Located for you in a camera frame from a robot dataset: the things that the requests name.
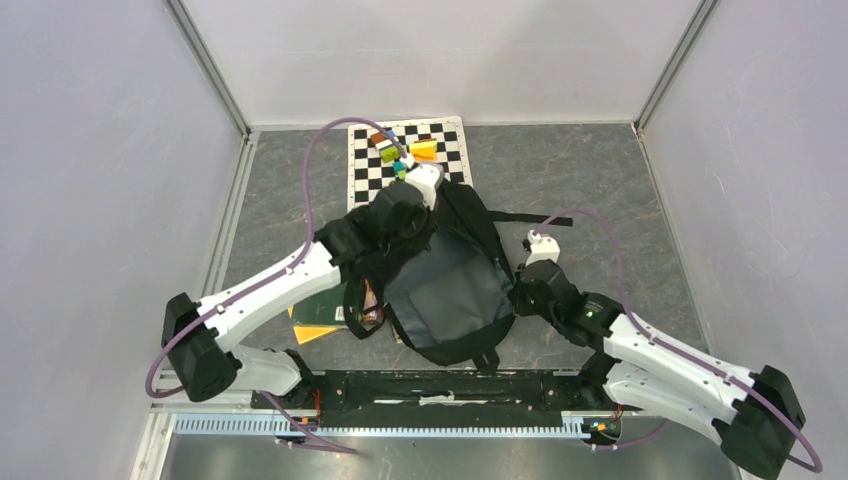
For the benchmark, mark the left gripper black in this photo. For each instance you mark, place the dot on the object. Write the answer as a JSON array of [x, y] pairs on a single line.
[[422, 240]]

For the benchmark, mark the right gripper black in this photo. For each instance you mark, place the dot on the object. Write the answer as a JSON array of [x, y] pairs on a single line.
[[518, 304]]

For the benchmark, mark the black student backpack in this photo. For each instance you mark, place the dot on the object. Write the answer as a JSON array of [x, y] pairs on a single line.
[[452, 302]]

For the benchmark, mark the dark green book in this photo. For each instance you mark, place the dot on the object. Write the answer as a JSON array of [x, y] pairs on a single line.
[[326, 298]]

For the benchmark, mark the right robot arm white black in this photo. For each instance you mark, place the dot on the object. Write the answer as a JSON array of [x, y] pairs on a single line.
[[754, 417]]

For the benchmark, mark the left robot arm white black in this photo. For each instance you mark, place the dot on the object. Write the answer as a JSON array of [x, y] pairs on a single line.
[[201, 339]]

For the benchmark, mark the green toy block stack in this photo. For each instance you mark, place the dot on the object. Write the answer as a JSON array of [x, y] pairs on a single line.
[[389, 154]]

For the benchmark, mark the yellow orange block stack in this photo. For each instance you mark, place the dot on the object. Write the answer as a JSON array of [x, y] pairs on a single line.
[[424, 150]]

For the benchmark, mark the brown blue white block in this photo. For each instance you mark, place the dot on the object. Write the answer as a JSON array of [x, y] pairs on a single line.
[[382, 140]]

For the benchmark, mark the pink lid marker case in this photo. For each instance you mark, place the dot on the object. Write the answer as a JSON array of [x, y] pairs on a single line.
[[372, 313]]

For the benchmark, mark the yellow book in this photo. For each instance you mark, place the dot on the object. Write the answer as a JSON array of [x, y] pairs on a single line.
[[310, 331]]

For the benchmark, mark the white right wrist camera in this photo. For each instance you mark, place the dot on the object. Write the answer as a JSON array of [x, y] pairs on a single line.
[[541, 247]]

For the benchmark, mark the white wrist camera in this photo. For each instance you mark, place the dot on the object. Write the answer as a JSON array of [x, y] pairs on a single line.
[[425, 177], [541, 247]]

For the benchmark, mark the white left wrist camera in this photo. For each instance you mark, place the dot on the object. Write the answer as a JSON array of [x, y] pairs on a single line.
[[425, 177]]

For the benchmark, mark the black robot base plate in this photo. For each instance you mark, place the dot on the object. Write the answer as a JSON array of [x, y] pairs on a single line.
[[450, 399]]

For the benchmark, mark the slotted cable duct rail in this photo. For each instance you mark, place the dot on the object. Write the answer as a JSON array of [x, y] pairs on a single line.
[[273, 423]]

